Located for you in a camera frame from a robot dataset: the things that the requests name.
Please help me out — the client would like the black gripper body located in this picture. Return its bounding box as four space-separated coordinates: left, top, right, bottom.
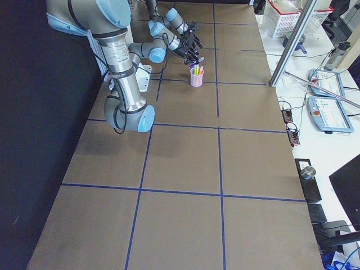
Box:
175 44 188 58
182 27 194 39

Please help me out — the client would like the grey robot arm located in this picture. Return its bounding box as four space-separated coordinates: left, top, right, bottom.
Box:
143 1 203 63
46 1 202 133

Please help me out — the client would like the pink mesh pen holder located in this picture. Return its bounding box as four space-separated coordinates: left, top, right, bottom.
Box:
190 69 204 87

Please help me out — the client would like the white red plastic basket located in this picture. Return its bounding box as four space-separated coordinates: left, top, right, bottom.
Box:
262 1 334 38

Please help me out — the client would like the upper teach pendant tablet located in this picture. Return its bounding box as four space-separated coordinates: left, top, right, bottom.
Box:
308 69 345 97

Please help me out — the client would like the teach pendant tablet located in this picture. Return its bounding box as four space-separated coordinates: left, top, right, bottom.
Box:
308 69 345 97
307 96 354 133

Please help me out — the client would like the grey water bottle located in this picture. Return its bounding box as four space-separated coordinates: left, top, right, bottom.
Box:
323 41 351 71

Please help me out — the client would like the lower teach pendant tablet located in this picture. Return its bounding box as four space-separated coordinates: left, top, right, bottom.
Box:
307 96 354 133

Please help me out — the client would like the small metal cup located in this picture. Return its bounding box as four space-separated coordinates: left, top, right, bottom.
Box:
300 166 316 180

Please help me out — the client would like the black monitor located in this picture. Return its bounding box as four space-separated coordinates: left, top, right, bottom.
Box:
329 155 360 231

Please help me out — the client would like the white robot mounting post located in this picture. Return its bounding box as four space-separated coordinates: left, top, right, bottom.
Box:
104 63 152 93

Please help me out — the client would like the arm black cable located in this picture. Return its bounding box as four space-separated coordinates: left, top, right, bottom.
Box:
92 30 172 134

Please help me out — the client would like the blue handled saucepan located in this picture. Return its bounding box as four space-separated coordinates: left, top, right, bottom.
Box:
282 31 311 54

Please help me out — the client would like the aluminium frame post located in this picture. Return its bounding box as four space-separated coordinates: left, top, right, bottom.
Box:
269 0 318 87

